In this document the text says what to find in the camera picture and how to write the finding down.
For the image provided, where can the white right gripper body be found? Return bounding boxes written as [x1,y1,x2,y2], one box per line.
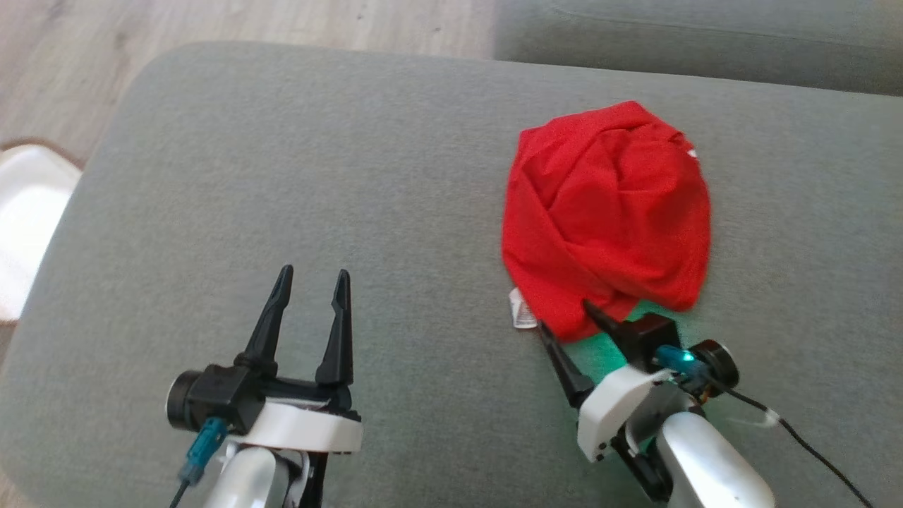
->
[577,365,671,463]

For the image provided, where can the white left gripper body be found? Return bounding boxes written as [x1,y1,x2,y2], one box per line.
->
[229,377,364,452]

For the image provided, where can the small grey sofa cushion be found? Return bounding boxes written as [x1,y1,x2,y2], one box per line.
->
[492,0,903,97]

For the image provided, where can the white plastic basket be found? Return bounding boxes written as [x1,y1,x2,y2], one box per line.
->
[0,144,83,322]

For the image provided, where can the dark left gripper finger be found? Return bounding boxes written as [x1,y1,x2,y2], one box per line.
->
[236,265,293,375]
[315,270,353,385]

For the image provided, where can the large grey sofa seat cushion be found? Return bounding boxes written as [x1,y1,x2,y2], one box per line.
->
[0,41,903,508]

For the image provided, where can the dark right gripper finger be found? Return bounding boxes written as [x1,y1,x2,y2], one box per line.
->
[538,322,595,410]
[582,300,636,346]

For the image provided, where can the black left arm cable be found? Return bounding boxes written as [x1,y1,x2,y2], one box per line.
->
[169,416,229,508]

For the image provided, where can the red Bulls jersey white sleeves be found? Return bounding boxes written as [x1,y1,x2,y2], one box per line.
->
[502,101,712,344]

